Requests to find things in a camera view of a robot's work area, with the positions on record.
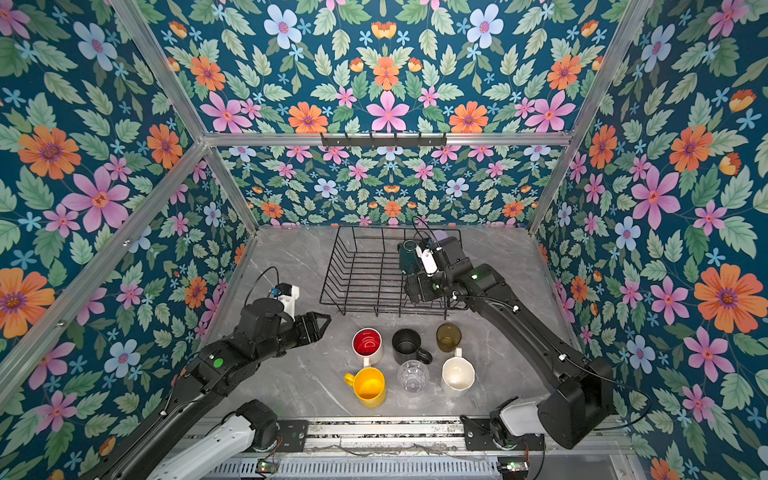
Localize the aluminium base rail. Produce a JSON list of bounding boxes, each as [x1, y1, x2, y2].
[[197, 416, 541, 480]]

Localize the green mug cream inside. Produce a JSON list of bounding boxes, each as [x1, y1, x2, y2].
[[398, 239, 423, 275]]

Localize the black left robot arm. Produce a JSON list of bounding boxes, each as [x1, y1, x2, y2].
[[81, 298, 331, 479]]

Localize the clear glass cup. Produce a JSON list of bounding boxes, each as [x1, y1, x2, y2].
[[397, 360, 430, 394]]

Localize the yellow mug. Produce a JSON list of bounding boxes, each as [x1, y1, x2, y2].
[[344, 358, 387, 409]]

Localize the olive glass cup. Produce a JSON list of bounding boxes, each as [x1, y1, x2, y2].
[[436, 322, 463, 353]]

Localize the black mug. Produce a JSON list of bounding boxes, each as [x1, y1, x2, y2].
[[392, 328, 433, 365]]

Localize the black wire dish rack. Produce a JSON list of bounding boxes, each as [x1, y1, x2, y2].
[[320, 226, 466, 318]]

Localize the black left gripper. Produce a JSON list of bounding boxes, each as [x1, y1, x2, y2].
[[255, 309, 337, 365]]

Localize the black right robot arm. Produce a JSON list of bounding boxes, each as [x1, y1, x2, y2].
[[397, 236, 614, 449]]

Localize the cream white mug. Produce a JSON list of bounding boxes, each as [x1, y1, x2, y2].
[[441, 347, 476, 397]]

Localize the white mug red inside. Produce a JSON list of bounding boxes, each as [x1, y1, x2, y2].
[[352, 328, 384, 366]]

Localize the black hook rail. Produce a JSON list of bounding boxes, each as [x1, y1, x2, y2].
[[320, 133, 448, 148]]

